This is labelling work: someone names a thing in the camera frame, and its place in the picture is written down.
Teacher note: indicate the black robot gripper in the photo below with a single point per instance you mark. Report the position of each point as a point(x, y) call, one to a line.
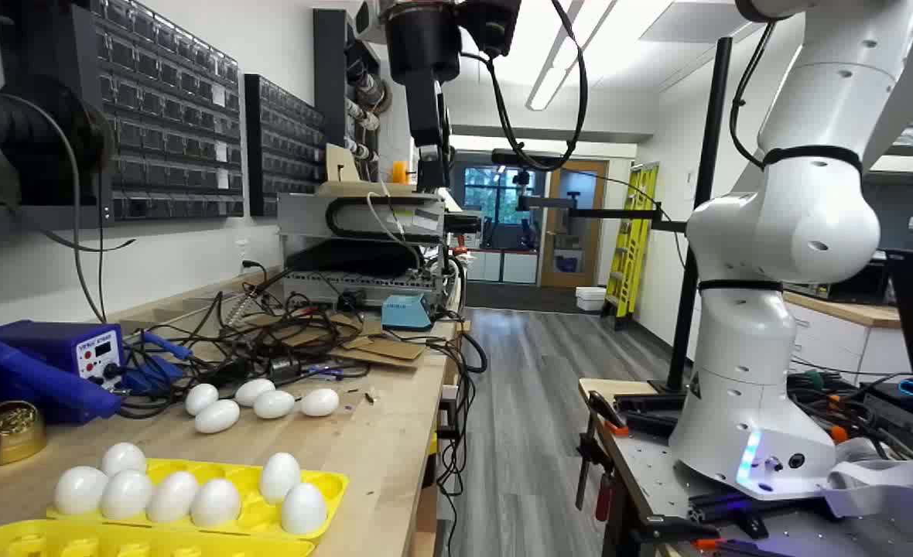
point(425, 41)

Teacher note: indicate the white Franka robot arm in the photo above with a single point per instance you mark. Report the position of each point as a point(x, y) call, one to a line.
point(797, 268)

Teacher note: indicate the white egg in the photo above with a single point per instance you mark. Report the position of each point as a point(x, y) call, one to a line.
point(213, 502)
point(217, 416)
point(279, 475)
point(126, 492)
point(320, 401)
point(80, 491)
point(171, 495)
point(200, 398)
point(274, 402)
point(303, 507)
point(253, 391)
point(121, 457)

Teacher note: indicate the yellow plastic egg tray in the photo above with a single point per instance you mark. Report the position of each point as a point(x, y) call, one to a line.
point(326, 483)

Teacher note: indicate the grey benchtop machine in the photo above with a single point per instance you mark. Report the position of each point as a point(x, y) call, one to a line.
point(364, 243)

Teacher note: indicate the small black parts drawer cabinet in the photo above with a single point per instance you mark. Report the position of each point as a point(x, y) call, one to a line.
point(285, 150)

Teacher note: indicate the ceiling light fixture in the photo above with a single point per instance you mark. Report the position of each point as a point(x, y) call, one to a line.
point(564, 51)

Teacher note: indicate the wooden door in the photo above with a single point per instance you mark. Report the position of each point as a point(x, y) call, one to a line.
point(576, 220)

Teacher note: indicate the small light blue box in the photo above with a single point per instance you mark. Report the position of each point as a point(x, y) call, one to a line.
point(407, 311)

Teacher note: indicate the yellow floor sign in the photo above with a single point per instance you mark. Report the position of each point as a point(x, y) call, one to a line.
point(630, 236)

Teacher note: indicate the brown cardboard pieces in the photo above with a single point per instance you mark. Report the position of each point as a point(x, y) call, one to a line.
point(379, 349)

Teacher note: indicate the white bucket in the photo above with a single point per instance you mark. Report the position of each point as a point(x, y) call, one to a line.
point(589, 298)

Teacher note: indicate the large black parts drawer cabinet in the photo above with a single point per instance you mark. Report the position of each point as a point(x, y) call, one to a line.
point(166, 113)

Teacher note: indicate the robot mounting table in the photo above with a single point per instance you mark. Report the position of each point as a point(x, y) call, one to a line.
point(640, 483)

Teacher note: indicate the blue soldering station box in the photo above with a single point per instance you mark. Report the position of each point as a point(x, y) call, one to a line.
point(86, 343)

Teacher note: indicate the white crumpled cloth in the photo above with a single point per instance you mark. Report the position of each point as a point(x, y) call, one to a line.
point(890, 491)

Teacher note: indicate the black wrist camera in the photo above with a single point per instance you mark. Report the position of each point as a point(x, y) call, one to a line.
point(489, 23)

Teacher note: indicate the black camera stand pole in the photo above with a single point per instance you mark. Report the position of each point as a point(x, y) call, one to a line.
point(700, 186)

